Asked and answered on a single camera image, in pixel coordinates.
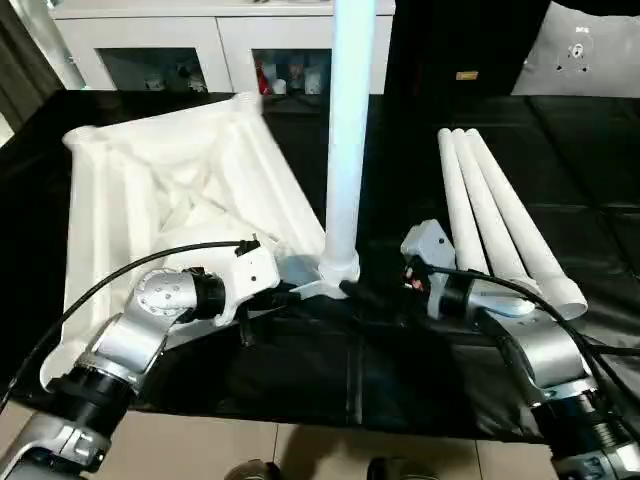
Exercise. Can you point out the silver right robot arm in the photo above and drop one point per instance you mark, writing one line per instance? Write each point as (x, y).
(545, 345)

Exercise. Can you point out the black cabinet with gold label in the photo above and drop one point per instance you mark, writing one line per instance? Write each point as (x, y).
(450, 40)

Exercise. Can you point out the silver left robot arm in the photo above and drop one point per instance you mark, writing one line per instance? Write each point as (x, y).
(130, 340)

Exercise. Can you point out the white plastic table top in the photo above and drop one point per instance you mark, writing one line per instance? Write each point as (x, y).
(150, 175)

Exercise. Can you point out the white leg with black mark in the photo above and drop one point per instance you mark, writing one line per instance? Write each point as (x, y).
(345, 150)

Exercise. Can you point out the small white jar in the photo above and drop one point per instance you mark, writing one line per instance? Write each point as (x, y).
(280, 86)
(312, 82)

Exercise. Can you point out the grey printed cushion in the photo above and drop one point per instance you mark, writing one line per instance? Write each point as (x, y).
(590, 55)

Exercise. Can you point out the black work mat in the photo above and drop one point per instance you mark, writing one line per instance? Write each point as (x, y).
(300, 370)

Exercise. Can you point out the white plastic table leg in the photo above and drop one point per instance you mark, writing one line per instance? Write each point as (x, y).
(509, 200)
(460, 200)
(488, 200)

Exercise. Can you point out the white and blue pole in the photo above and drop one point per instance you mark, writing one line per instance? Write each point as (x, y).
(62, 45)

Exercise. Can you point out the red bottle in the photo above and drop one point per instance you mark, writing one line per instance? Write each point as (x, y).
(261, 77)

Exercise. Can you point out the white sideboard with glass doors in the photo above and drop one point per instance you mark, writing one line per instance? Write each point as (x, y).
(225, 30)

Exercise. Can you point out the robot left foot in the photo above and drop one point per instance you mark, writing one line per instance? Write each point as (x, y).
(255, 472)

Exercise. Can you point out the dark brown curtain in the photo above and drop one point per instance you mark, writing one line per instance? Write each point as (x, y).
(25, 60)

